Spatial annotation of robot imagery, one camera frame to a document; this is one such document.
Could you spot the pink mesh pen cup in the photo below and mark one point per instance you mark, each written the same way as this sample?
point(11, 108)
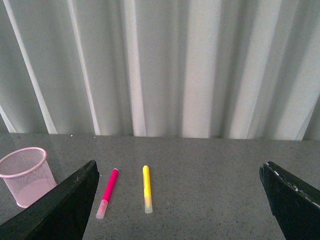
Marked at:
point(27, 175)

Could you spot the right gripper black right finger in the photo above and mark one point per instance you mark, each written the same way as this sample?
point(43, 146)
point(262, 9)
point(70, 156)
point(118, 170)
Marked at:
point(294, 203)

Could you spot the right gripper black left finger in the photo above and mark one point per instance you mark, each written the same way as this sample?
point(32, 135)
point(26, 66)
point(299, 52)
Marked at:
point(61, 214)

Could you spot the yellow highlighter pen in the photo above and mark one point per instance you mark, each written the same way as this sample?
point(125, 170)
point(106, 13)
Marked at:
point(148, 206)

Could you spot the pink highlighter pen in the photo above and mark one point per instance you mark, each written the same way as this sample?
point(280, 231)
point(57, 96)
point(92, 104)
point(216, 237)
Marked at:
point(107, 194)

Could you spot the white pleated curtain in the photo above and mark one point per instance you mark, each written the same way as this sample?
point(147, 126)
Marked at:
point(231, 69)

